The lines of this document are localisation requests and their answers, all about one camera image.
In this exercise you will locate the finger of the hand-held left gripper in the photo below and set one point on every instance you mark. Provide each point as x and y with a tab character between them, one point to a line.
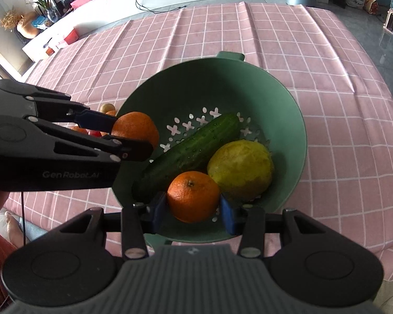
136	150
98	119

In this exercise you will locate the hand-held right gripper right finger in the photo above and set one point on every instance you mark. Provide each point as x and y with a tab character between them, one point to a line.
227	217

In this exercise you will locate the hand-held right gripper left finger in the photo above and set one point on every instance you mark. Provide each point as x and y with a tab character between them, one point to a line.
158	212

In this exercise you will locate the red apple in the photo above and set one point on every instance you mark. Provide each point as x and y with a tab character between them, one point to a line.
95	133

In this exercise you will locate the brown kiwi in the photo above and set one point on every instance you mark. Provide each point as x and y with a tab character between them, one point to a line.
106	107

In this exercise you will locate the green colander bowl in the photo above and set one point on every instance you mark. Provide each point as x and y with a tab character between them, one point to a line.
216	88

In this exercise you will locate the small orange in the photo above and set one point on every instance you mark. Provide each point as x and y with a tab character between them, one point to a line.
111	113

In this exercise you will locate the yellow-green pear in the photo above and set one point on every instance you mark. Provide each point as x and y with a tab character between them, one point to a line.
240	170

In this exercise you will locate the green cucumber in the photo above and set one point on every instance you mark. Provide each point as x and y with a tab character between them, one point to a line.
190	150

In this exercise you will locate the person's foot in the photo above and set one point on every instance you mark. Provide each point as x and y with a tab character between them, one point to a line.
13	227

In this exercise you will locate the brown cardboard box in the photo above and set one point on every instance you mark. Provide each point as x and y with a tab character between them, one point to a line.
49	50

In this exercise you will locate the small red box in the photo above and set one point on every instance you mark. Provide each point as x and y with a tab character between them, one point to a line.
70	36

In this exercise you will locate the brown vase with dried flowers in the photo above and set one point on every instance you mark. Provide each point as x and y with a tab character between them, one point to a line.
24	26

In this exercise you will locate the pink checked tablecloth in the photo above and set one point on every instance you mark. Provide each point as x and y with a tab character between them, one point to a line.
330	72

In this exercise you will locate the pink heater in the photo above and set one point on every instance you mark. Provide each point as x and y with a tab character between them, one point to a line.
390	21

